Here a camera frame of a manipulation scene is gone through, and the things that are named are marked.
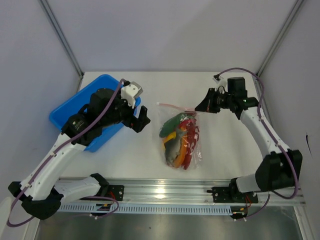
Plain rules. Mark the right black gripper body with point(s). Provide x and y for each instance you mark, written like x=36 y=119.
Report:
x=222 y=100

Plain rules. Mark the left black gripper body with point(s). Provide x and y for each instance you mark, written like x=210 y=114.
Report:
x=122 y=113

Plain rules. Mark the green toy cucumber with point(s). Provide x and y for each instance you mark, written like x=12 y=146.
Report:
x=170 y=125

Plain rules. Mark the yellow toy mango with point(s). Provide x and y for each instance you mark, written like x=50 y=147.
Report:
x=169 y=137

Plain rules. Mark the clear pink-dotted zip bag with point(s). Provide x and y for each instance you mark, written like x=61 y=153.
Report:
x=178 y=136

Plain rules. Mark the grey toy fish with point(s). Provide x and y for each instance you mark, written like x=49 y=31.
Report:
x=172 y=148

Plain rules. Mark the toy steak slice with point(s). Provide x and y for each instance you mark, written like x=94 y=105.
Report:
x=182 y=153

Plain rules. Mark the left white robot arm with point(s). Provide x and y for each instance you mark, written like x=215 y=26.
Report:
x=39 y=194

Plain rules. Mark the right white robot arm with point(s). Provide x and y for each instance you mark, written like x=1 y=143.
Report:
x=280 y=166

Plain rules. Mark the blue plastic bin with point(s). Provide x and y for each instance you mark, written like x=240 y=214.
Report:
x=75 y=100

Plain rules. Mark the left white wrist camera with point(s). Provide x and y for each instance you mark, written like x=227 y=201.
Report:
x=130 y=92

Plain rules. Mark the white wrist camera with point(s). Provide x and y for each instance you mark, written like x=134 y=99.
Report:
x=130 y=92
x=220 y=83

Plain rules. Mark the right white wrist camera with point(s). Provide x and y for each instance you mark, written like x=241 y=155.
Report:
x=220 y=83

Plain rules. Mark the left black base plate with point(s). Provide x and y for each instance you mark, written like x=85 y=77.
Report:
x=113 y=191

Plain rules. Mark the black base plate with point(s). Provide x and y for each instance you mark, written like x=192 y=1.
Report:
x=230 y=195
x=113 y=191

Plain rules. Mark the aluminium mounting rail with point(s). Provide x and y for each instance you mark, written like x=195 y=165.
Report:
x=178 y=191

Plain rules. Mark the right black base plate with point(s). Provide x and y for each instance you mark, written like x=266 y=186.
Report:
x=230 y=195

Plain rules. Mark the white slotted cable duct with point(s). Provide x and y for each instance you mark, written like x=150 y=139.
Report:
x=130 y=208

